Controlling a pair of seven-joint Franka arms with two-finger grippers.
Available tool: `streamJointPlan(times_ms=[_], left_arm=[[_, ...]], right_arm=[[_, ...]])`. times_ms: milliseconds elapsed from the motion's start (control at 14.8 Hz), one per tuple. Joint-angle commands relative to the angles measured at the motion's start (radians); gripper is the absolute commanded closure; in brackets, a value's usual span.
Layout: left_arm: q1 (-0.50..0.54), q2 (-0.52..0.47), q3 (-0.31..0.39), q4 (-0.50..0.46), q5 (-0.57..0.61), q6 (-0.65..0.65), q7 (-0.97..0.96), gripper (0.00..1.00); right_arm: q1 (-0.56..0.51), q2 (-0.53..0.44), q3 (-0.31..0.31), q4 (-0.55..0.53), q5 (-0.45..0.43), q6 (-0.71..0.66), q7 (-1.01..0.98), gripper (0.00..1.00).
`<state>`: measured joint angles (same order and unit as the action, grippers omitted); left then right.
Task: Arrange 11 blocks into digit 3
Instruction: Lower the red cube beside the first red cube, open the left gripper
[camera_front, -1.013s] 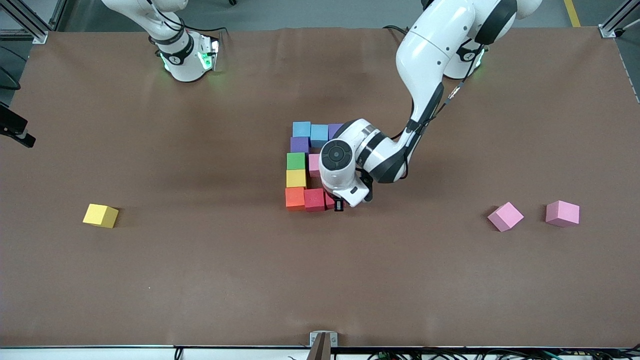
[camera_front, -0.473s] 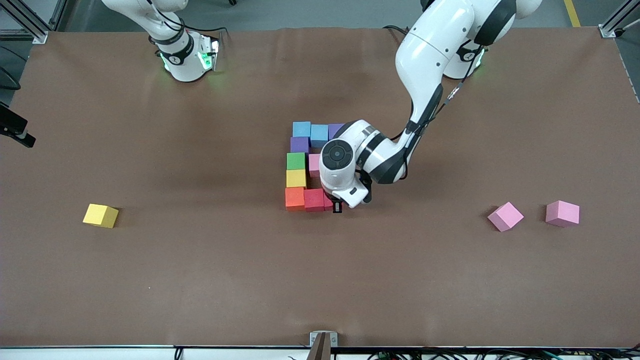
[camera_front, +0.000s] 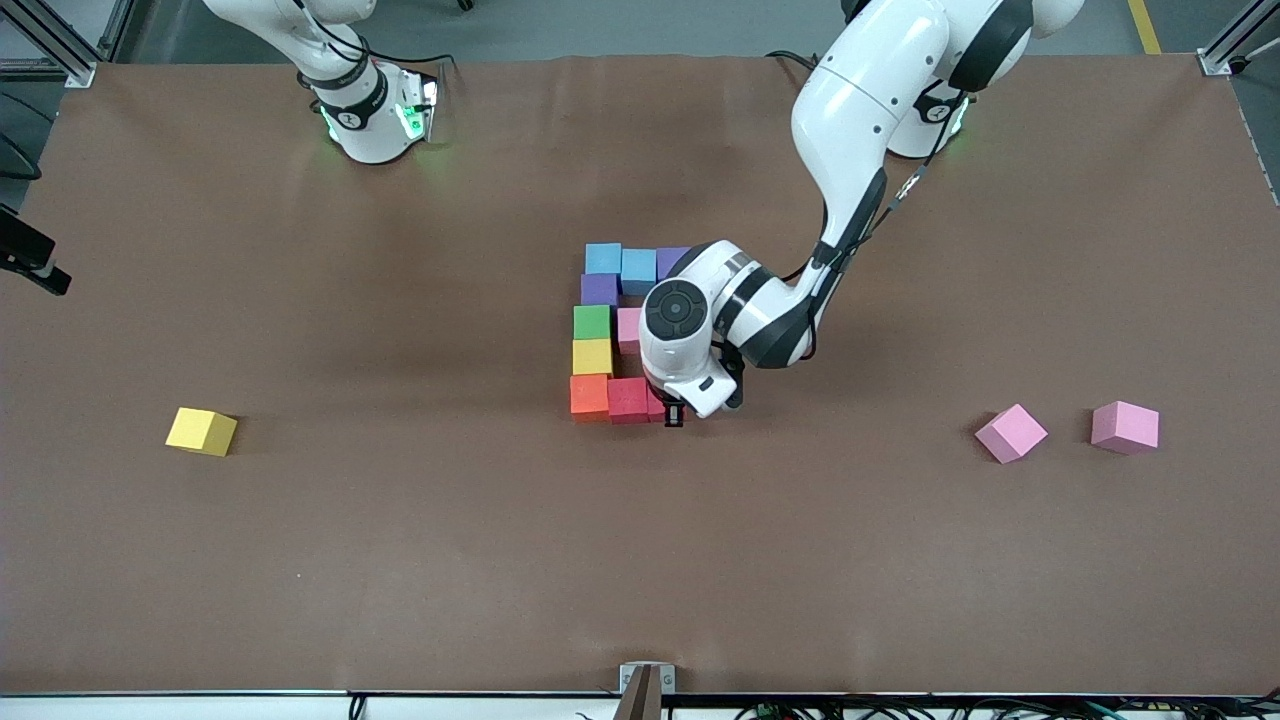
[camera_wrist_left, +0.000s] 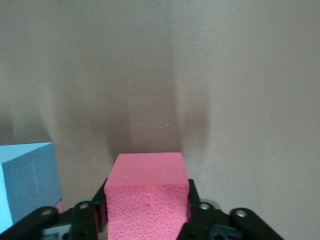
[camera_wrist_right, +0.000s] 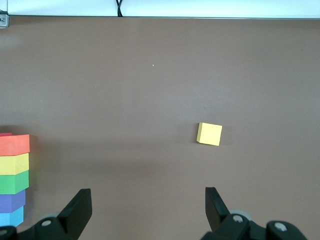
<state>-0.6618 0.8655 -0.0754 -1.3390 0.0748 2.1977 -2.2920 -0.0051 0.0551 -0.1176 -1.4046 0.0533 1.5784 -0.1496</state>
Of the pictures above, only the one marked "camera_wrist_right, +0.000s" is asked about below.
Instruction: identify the blue foam block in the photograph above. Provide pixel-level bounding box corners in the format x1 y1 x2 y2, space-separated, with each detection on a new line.
0 205 25 228

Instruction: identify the black table edge cable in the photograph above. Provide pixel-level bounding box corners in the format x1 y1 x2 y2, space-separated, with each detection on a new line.
115 0 124 18

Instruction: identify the green foam block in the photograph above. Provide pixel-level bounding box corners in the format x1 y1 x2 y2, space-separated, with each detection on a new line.
0 169 30 195

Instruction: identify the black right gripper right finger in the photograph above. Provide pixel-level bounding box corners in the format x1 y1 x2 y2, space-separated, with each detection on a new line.
205 186 231 234

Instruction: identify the purple foam block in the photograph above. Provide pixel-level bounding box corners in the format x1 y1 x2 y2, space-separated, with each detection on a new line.
0 189 27 213

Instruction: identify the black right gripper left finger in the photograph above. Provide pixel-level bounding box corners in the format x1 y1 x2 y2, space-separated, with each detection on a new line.
57 188 93 240

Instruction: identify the yellow foam block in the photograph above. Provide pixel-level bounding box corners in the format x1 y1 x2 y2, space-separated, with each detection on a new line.
196 122 223 147
0 152 30 176

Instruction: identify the orange foam block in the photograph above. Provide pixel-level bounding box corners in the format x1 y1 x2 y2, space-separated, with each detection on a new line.
0 134 31 156

